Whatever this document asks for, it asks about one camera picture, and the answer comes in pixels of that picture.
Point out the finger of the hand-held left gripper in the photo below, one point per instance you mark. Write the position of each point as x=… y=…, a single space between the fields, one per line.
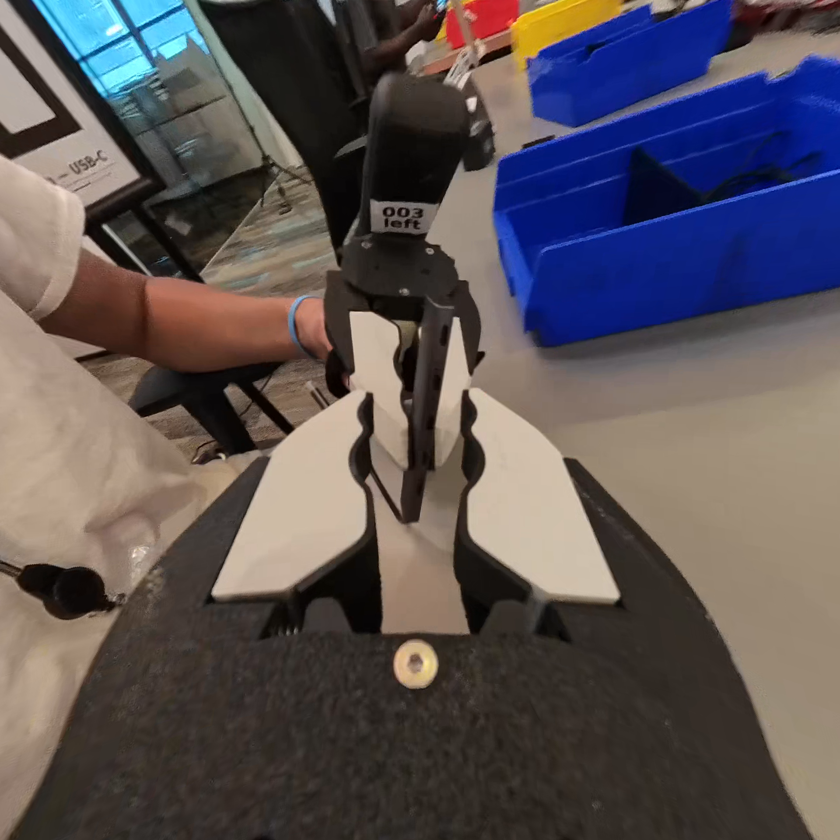
x=374 y=368
x=449 y=394

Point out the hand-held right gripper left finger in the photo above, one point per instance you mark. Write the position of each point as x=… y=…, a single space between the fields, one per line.
x=295 y=525

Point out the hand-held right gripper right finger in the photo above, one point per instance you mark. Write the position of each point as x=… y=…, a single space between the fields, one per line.
x=541 y=525

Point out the blue plastic bin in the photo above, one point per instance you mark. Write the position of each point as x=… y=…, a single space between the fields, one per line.
x=617 y=72
x=656 y=263

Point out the person's left forearm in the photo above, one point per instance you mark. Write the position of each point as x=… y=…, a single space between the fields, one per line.
x=171 y=322

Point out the grey desk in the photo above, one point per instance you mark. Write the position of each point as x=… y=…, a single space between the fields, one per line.
x=709 y=433

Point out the black device green display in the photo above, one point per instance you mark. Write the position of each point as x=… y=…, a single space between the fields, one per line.
x=478 y=131

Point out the blue wristband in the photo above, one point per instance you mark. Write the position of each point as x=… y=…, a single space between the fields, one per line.
x=302 y=328

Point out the small red box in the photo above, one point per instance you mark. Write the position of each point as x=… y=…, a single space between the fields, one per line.
x=479 y=20

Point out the yellow plastic bin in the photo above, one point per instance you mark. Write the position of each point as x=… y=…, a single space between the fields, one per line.
x=558 y=26

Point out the person's white shirt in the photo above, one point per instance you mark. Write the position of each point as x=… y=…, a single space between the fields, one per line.
x=66 y=525

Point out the printed tag sign stand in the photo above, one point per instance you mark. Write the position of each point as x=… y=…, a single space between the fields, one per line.
x=53 y=118

